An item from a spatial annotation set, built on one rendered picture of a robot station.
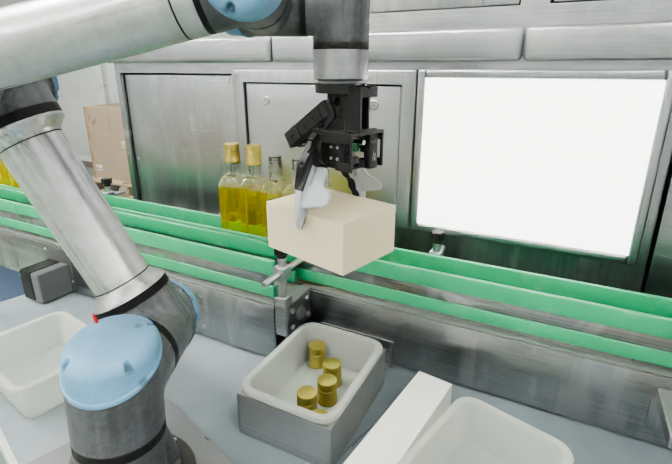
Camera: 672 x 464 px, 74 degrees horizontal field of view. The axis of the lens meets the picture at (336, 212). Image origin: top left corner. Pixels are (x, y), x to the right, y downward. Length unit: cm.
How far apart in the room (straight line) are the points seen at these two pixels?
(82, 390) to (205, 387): 35
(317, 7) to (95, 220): 42
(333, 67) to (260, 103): 55
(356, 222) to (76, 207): 39
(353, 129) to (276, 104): 52
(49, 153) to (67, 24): 24
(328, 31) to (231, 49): 61
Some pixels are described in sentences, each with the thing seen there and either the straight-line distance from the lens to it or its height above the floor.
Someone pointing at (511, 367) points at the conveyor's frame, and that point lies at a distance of 88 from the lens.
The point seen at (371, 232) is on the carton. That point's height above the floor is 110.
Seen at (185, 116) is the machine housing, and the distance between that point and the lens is 136.
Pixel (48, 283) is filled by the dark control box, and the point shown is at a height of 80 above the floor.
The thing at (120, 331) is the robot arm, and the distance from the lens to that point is 66.
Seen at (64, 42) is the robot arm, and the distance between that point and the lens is 55.
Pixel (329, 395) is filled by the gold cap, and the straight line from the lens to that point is 82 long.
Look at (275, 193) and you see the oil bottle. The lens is 96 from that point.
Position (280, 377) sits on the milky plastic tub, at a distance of 86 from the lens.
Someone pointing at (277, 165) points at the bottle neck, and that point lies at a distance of 97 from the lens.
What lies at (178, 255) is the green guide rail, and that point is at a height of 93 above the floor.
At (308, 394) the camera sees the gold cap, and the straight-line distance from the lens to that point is 79.
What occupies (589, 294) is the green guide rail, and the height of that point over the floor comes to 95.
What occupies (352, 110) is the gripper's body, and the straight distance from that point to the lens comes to 61.
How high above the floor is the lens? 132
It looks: 18 degrees down
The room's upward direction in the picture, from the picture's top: straight up
